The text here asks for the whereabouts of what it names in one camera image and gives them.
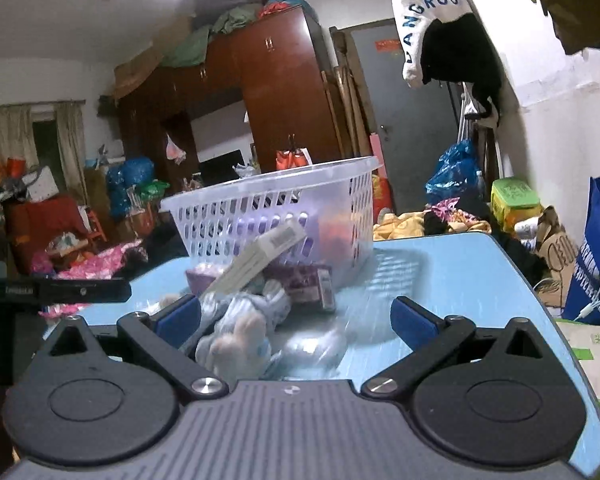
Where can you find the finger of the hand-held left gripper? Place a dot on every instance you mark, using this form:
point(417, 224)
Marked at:
point(85, 290)

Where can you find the blue shopping bag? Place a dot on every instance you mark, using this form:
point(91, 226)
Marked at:
point(597, 260)

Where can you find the green box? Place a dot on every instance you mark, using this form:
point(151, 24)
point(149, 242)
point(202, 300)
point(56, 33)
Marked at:
point(515, 200)

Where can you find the beige curtain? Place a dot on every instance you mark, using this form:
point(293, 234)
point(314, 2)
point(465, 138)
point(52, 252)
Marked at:
point(5, 132)

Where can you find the pink printed blanket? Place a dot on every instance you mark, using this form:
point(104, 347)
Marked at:
point(95, 267)

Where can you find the red chair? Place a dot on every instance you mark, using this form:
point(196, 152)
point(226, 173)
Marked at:
point(45, 220)

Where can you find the blue plastic bag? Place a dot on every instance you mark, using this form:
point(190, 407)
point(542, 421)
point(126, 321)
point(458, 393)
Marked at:
point(130, 180)
point(452, 167)

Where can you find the white plastic basket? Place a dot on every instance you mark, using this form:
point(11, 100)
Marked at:
point(275, 200)

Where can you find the yellow cloth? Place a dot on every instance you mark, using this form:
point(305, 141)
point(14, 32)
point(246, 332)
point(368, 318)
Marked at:
point(397, 225)

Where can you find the pink board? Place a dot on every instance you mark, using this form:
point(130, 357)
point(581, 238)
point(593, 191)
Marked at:
point(380, 160)

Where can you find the wooden planks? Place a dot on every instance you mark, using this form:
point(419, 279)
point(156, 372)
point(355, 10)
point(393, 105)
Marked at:
point(347, 100)

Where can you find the clear plastic bag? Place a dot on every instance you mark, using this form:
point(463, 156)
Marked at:
point(315, 352)

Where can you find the black hanging garment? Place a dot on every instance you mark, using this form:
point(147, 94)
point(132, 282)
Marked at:
point(460, 55)

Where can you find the brown wooden wardrobe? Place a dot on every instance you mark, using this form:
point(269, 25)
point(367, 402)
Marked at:
point(275, 95)

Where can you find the green white bag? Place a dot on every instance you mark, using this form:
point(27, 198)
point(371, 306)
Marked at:
point(592, 355)

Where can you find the green cloth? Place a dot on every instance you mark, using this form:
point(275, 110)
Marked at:
point(195, 45)

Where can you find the brown paper bag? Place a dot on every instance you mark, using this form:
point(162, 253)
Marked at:
point(555, 255)

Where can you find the blue white plush toy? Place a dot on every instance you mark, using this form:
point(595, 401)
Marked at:
point(240, 332)

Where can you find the grey door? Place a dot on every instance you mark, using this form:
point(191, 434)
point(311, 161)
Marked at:
point(410, 125)

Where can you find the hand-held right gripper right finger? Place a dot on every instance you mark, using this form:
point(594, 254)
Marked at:
point(411, 319)

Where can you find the purple tissue pack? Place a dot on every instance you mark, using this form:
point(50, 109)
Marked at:
point(205, 277)

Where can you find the pink plastic bag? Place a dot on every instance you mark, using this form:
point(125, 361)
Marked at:
point(175, 150)

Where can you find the white storage box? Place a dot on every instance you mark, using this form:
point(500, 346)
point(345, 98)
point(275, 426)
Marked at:
point(40, 182)

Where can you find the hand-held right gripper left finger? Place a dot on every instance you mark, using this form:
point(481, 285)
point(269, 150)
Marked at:
point(177, 319)

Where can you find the white carton box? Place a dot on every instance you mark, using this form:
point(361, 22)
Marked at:
point(260, 255)

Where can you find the red packet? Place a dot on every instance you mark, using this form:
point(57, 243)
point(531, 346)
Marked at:
point(292, 160)

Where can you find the purple printed box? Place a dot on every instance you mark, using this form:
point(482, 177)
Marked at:
point(307, 285)

